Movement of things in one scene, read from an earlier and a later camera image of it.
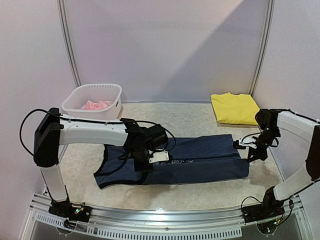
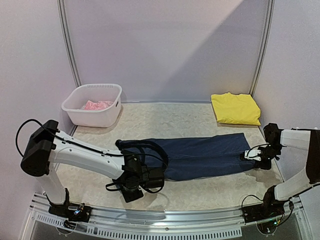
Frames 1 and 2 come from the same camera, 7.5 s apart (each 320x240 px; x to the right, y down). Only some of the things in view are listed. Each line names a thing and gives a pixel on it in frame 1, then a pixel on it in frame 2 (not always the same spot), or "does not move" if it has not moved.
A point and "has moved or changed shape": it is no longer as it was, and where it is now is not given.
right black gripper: x=253 y=155 to x=261 y=163
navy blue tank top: x=194 y=159 has moved or changed shape
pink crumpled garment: x=98 y=105 does not move
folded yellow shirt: x=230 y=108 does not move
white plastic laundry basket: x=74 y=103 does not move
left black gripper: x=139 y=168 to x=130 y=198
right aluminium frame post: x=270 y=18 does not move
